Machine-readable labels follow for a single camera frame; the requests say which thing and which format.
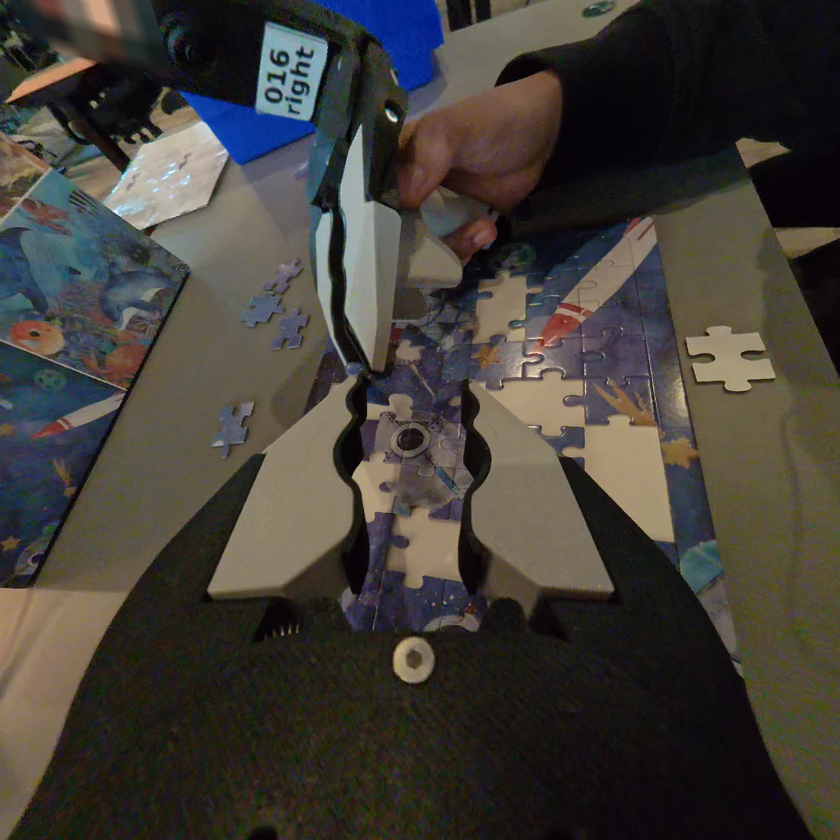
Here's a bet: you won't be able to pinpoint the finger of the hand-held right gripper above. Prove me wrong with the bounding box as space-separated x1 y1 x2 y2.
340 125 403 374
312 200 367 376

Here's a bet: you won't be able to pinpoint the instruction sheet in plastic sleeve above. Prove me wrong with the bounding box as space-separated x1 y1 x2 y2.
104 121 232 232

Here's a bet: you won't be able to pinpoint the person's right hand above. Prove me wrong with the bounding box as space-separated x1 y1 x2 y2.
397 69 567 263

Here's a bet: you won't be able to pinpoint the white face-down puzzle piece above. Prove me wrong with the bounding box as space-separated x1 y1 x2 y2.
684 325 777 393

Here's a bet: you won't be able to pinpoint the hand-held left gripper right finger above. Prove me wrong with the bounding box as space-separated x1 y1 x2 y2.
459 378 616 614

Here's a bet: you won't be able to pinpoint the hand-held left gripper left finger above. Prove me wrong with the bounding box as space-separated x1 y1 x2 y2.
207 374 370 614

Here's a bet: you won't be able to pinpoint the illustrated puzzle box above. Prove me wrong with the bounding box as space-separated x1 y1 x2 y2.
0 131 193 589

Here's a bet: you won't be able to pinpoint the person's right forearm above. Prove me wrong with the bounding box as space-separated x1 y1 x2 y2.
495 0 840 227

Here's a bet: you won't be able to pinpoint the blue storage bin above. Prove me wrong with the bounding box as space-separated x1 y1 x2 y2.
178 0 445 166

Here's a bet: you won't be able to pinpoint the purple jigsaw puzzle piece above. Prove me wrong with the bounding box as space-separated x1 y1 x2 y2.
261 258 305 295

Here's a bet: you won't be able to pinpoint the space jigsaw puzzle board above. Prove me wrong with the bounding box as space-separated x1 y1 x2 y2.
307 217 746 664

